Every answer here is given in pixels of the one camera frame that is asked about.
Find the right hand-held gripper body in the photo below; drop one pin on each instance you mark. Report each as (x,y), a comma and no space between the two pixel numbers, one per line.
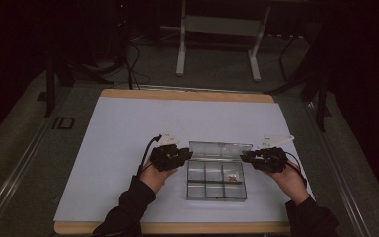
(271,158)

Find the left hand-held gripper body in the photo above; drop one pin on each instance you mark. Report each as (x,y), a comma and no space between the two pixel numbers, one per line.
(167,156)

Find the small reddish-brown trinket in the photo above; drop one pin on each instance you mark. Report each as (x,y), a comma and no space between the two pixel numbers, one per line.
(232,178)

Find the clear plastic compartment box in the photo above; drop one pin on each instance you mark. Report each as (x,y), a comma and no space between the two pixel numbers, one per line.
(215,177)

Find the person's left hand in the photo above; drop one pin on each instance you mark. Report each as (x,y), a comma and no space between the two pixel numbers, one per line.
(156,179)

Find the person's right hand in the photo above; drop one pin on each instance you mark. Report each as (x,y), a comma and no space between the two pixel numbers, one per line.
(289,186)

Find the white table sheet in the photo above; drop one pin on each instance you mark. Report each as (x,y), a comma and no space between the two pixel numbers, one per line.
(128,125)

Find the black tripod stand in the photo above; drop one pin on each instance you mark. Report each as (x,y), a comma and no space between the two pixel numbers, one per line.
(59,75)
(320,95)

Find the metal floor rail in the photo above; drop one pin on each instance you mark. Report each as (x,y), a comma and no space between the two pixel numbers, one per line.
(345,194)
(16,171)

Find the white metal stand frame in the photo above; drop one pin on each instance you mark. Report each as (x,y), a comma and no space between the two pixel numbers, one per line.
(217,25)

